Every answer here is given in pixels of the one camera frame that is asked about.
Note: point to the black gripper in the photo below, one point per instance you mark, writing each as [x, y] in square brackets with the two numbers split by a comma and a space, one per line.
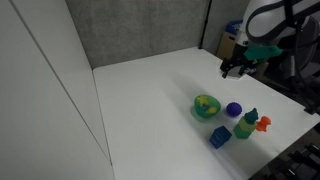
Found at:
[245, 61]

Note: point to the yellow star-shaped toy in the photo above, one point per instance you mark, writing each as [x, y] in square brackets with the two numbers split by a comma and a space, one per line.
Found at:
[201, 100]

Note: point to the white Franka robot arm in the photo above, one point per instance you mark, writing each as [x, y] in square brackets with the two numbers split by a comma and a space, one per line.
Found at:
[266, 20]

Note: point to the green translucent bowl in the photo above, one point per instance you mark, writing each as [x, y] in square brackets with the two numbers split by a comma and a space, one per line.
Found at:
[206, 105]

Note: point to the yellow and blue small toy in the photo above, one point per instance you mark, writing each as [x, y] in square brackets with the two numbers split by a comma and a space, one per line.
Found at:
[211, 110]

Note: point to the teal figure toy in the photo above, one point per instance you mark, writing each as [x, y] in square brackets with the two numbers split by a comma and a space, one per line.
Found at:
[251, 116]

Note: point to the orange rubber toy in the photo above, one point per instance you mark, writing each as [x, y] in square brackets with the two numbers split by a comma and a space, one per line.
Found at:
[263, 124]

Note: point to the blue cube toy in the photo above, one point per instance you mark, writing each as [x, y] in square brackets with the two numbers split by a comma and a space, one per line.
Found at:
[220, 137]

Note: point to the brown cardboard box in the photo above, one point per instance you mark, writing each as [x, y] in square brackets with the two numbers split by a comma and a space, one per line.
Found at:
[226, 45]

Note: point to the purple spiky ball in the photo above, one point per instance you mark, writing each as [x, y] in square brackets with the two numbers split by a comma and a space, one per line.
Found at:
[234, 109]

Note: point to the blue bag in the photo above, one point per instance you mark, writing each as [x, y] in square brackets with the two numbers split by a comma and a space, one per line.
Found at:
[234, 27]

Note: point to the black stand pole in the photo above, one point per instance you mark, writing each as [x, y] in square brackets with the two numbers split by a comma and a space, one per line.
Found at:
[205, 23]

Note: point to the lime green stacking block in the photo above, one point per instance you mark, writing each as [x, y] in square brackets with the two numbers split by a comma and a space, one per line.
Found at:
[246, 125]

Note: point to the dark green stacking block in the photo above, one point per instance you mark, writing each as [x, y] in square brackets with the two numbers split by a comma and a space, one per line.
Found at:
[241, 132]

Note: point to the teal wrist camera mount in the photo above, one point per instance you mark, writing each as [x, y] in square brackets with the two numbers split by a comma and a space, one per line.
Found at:
[263, 52]

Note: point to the black equipment frame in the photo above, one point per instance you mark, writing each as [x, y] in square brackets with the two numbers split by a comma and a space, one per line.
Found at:
[305, 73]

